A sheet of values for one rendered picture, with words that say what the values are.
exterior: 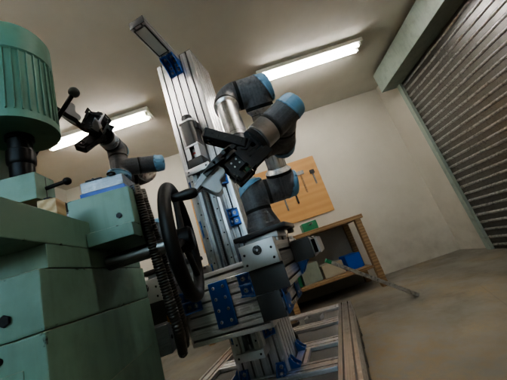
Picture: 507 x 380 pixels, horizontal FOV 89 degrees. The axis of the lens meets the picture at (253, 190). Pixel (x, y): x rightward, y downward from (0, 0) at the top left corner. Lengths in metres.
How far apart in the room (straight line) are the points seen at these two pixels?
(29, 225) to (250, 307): 0.81
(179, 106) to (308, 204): 2.69
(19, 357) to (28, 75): 0.67
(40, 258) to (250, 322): 0.79
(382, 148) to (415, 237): 1.39
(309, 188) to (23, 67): 3.53
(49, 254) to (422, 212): 4.29
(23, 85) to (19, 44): 0.13
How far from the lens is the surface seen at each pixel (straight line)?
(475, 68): 3.50
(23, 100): 0.88
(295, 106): 0.69
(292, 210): 3.87
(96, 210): 0.67
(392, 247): 4.18
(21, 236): 0.50
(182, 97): 1.69
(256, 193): 1.10
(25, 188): 0.80
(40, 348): 0.51
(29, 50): 1.00
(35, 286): 0.52
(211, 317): 1.19
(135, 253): 0.67
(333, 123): 4.46
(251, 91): 1.07
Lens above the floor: 0.71
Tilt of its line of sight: 15 degrees up
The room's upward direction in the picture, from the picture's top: 19 degrees counter-clockwise
